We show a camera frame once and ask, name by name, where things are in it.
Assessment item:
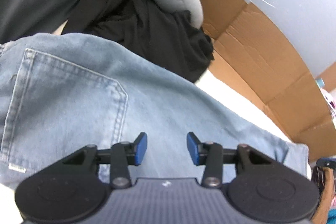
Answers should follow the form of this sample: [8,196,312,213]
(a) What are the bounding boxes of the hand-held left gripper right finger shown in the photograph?
[186,132,274,189]

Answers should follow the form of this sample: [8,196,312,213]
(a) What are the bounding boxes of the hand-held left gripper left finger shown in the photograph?
[62,132,148,189]

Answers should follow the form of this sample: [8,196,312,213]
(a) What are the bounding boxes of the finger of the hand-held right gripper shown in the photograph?
[317,158,336,168]

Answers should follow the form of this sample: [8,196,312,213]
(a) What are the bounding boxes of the light blue jeans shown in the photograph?
[0,32,309,190]

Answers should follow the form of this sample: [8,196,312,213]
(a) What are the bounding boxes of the leopard print cloth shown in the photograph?
[312,166,326,191]

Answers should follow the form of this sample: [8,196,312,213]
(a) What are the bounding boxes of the folded brown cloth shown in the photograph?
[311,165,336,224]

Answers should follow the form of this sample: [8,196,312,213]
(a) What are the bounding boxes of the purple and white tissue packet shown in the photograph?
[324,89,336,117]

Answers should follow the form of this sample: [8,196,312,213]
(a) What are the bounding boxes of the cream bear print bed sheet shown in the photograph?
[0,72,313,224]

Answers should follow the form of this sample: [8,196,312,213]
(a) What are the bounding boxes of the black garment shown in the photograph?
[63,0,214,84]

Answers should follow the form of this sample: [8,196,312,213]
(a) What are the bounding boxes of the low cardboard sheet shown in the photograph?
[168,0,336,161]

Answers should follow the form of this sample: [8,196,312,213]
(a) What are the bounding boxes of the grey plastic-wrapped mattress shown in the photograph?
[236,0,336,80]

